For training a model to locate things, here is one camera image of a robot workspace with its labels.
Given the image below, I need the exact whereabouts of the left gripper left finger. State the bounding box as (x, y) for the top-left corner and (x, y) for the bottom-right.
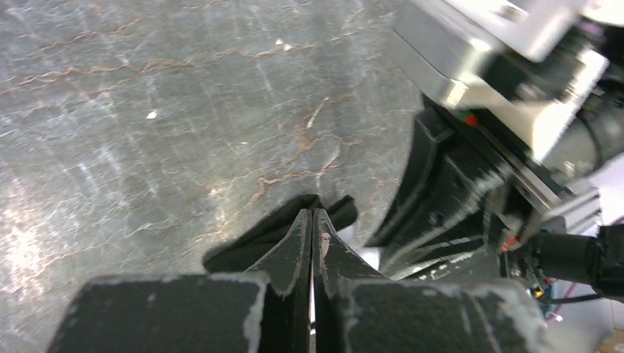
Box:
(244, 210), (311, 352)

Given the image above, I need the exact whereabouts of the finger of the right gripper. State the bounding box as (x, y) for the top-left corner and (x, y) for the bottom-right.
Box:
(367, 99), (512, 276)

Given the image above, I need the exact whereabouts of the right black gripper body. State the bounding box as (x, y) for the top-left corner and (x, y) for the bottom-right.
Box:
(443, 97), (623, 302)

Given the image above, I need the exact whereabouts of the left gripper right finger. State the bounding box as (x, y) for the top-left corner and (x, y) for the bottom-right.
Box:
(311, 209), (384, 352)

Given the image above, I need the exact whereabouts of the white underwear black waistband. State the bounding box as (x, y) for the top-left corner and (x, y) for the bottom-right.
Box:
(202, 194), (358, 272)

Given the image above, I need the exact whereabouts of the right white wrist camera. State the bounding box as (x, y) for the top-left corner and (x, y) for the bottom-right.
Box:
(388, 1), (623, 161)

